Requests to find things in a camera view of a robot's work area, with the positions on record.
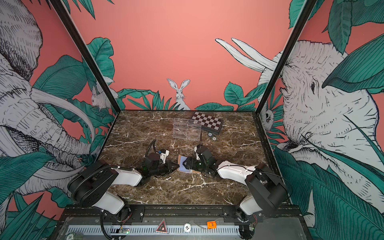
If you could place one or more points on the credit card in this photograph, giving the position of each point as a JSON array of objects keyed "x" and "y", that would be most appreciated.
[{"x": 184, "y": 170}]

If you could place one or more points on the clear acrylic organizer box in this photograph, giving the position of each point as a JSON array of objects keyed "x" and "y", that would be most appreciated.
[{"x": 187, "y": 129}]

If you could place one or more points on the white round button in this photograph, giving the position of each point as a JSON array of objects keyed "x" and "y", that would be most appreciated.
[{"x": 187, "y": 228}]

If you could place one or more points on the black frame post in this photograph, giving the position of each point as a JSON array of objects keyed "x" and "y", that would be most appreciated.
[
  {"x": 64, "y": 16},
  {"x": 298, "y": 27}
]

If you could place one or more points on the left black frame post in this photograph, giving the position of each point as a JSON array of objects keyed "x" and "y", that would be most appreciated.
[{"x": 64, "y": 16}]

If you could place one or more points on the folded checkered chess board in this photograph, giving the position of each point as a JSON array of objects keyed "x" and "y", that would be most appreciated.
[{"x": 209, "y": 123}]

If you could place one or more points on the right black frame post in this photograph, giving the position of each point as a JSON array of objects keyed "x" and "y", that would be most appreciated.
[{"x": 298, "y": 27}]

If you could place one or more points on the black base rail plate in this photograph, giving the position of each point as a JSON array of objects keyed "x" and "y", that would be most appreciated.
[{"x": 139, "y": 213}]

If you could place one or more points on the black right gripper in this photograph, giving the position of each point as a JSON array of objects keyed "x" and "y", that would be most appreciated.
[{"x": 194, "y": 167}]

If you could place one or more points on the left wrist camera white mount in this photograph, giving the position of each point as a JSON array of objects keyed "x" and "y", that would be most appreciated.
[{"x": 163, "y": 155}]

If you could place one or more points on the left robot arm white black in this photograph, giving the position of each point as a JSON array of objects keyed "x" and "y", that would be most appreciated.
[{"x": 90, "y": 188}]

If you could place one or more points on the orange tag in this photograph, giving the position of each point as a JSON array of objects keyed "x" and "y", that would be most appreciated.
[{"x": 211, "y": 225}]

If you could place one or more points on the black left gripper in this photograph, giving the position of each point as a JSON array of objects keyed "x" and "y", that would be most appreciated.
[{"x": 169, "y": 167}]

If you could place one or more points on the red warning triangle sticker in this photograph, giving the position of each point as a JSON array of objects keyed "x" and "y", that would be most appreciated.
[{"x": 162, "y": 227}]

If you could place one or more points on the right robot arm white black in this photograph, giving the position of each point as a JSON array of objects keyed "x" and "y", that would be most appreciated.
[{"x": 267, "y": 189}]

